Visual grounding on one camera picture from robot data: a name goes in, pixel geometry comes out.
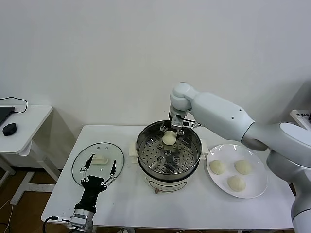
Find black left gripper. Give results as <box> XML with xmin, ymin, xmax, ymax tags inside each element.
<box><xmin>79</xmin><ymin>153</ymin><xmax>119</xmax><ymax>212</ymax></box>

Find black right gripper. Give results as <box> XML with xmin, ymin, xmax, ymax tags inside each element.
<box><xmin>159</xmin><ymin>122</ymin><xmax>185</xmax><ymax>137</ymax></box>

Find white steamed baozi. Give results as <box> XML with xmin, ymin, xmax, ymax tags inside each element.
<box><xmin>162</xmin><ymin>131</ymin><xmax>176</xmax><ymax>146</ymax></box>
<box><xmin>227</xmin><ymin>175</ymin><xmax>246</xmax><ymax>193</ymax></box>
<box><xmin>234</xmin><ymin>159</ymin><xmax>252</xmax><ymax>175</ymax></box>
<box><xmin>209</xmin><ymin>160</ymin><xmax>226</xmax><ymax>175</ymax></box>

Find round glass lid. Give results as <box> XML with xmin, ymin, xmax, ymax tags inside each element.
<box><xmin>71</xmin><ymin>142</ymin><xmax>125</xmax><ymax>189</ymax></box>

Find stainless steel steamer basket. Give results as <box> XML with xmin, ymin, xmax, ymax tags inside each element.
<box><xmin>128</xmin><ymin>120</ymin><xmax>209</xmax><ymax>177</ymax></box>

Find white side table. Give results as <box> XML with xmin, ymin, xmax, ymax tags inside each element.
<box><xmin>0</xmin><ymin>104</ymin><xmax>61</xmax><ymax>204</ymax></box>

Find white round plate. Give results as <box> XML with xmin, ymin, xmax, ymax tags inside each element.
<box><xmin>206</xmin><ymin>144</ymin><xmax>268</xmax><ymax>199</ymax></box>

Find black computer mouse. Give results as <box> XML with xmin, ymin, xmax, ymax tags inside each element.
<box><xmin>2</xmin><ymin>123</ymin><xmax>17</xmax><ymax>136</ymax></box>

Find closed black laptop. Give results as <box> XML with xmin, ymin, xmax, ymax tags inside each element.
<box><xmin>0</xmin><ymin>106</ymin><xmax>16</xmax><ymax>127</ymax></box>

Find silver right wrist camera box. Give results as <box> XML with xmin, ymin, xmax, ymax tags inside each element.
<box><xmin>171</xmin><ymin>116</ymin><xmax>183</xmax><ymax>129</ymax></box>

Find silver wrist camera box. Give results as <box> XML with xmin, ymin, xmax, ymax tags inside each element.
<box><xmin>171</xmin><ymin>116</ymin><xmax>183</xmax><ymax>129</ymax></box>
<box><xmin>72</xmin><ymin>207</ymin><xmax>95</xmax><ymax>223</ymax></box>

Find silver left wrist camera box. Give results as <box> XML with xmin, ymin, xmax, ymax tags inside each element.
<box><xmin>72</xmin><ymin>207</ymin><xmax>95</xmax><ymax>223</ymax></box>

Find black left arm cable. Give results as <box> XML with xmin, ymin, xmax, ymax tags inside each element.
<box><xmin>42</xmin><ymin>216</ymin><xmax>73</xmax><ymax>233</ymax></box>

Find white floor cable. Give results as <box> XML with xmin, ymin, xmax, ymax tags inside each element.
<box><xmin>0</xmin><ymin>199</ymin><xmax>15</xmax><ymax>230</ymax></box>

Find black laptop cable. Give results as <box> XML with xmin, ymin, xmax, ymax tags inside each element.
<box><xmin>0</xmin><ymin>97</ymin><xmax>29</xmax><ymax>115</ymax></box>

